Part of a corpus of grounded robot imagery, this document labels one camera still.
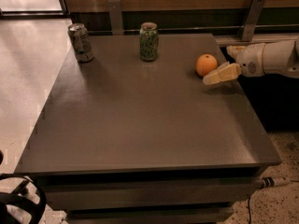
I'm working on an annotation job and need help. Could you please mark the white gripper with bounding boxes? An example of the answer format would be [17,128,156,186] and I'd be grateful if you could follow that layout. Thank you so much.
[203,43,265,85]

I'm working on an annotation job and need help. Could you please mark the silver soda can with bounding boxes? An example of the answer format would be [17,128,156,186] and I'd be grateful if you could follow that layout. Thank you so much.
[68,23,93,63]

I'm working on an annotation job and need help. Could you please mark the orange fruit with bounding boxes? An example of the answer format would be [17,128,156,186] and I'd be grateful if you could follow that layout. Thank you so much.
[195,54,218,77]

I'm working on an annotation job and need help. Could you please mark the grey drawer cabinet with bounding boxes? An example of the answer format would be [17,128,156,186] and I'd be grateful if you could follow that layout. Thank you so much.
[16,34,280,224]

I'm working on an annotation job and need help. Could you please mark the green soda can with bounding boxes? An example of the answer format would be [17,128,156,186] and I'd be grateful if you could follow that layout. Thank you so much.
[139,22,159,62]

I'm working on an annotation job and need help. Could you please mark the left metal wall bracket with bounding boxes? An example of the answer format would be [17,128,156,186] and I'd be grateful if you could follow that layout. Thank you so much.
[108,0,124,35]

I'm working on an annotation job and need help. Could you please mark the metal wall bracket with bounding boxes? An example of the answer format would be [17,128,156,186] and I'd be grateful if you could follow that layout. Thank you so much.
[108,0,124,35]
[239,0,266,42]

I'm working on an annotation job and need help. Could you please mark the black and white cable plug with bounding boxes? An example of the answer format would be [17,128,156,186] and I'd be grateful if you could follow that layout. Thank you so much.
[261,177,291,189]

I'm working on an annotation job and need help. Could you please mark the black chair base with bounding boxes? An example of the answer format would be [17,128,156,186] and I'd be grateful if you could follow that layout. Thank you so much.
[0,174,47,224]

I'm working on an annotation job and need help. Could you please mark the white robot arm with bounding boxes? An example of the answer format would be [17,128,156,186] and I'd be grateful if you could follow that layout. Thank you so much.
[203,39,299,85]

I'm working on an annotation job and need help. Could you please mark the right metal wall bracket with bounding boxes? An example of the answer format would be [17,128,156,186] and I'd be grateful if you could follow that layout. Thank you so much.
[239,0,266,42]

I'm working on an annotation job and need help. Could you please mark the metal rail on wall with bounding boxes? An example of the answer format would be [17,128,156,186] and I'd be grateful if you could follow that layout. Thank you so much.
[88,23,299,35]

